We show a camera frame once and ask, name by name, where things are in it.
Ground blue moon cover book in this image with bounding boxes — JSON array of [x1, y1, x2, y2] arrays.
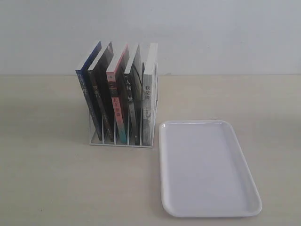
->
[[75, 40, 103, 141]]

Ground dark brown book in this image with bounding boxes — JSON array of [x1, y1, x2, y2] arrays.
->
[[87, 41, 114, 142]]

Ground white wire book rack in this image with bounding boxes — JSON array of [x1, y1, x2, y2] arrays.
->
[[88, 65, 158, 148]]

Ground white grey spine book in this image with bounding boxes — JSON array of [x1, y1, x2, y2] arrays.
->
[[142, 43, 158, 146]]

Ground pink teal spine book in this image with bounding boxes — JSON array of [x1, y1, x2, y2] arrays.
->
[[106, 43, 129, 144]]

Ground white plastic tray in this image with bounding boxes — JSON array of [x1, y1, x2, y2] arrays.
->
[[159, 120, 262, 218]]

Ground black spine book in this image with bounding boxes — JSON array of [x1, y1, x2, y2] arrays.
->
[[124, 43, 142, 145]]

